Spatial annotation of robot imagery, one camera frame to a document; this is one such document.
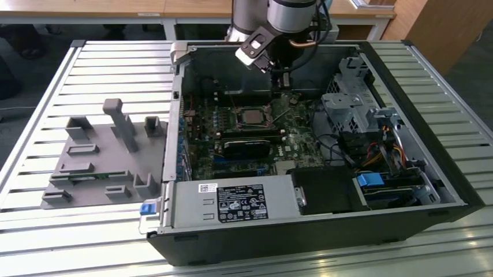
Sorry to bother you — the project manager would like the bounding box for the silver topped CPU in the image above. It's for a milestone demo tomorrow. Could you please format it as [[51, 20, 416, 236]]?
[[240, 109, 264, 123]]

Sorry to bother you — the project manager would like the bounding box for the CPU socket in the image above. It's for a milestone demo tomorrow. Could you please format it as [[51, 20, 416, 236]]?
[[233, 105, 276, 130]]

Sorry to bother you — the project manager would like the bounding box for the green motherboard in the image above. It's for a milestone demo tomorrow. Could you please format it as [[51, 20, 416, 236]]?
[[180, 92, 321, 181]]

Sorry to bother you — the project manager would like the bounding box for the silver metal drive cage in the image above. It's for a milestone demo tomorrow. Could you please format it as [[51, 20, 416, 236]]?
[[321, 57, 400, 135]]

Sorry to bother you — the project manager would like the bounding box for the black graphics card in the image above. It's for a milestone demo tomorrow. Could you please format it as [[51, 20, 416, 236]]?
[[222, 138, 273, 160]]

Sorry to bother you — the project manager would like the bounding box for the silver chipset heatsink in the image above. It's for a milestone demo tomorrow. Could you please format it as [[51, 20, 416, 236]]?
[[276, 160, 298, 175]]

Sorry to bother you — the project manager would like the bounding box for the blue disk carrier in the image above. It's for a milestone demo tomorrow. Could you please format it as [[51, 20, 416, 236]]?
[[356, 172, 421, 204]]

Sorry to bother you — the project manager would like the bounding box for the wooden cabinet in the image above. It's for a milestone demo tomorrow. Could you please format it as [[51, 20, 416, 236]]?
[[381, 0, 493, 76]]

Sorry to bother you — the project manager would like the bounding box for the silver power supply unit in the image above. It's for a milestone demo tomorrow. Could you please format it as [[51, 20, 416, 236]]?
[[159, 174, 308, 234]]

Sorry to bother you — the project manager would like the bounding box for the grey parts rack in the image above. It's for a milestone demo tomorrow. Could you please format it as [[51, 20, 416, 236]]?
[[39, 98, 170, 211]]

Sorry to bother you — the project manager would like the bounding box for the green RAM stick with label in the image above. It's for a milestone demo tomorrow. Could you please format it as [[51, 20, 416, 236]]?
[[53, 171, 130, 182]]

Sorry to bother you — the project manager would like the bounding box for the black open PC case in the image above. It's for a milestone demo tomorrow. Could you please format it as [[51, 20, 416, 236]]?
[[145, 39, 487, 267]]

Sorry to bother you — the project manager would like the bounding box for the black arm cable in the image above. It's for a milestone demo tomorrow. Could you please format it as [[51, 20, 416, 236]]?
[[289, 17, 326, 73]]

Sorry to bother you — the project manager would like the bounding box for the silver white wrist camera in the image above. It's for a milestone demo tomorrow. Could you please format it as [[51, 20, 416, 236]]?
[[234, 25, 278, 73]]

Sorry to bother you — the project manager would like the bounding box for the yellow orange wire bundle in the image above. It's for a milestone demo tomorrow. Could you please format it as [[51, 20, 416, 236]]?
[[361, 143, 409, 168]]

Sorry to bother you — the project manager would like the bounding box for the wooden desk white frame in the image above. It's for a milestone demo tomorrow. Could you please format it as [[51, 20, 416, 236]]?
[[0, 0, 399, 41]]

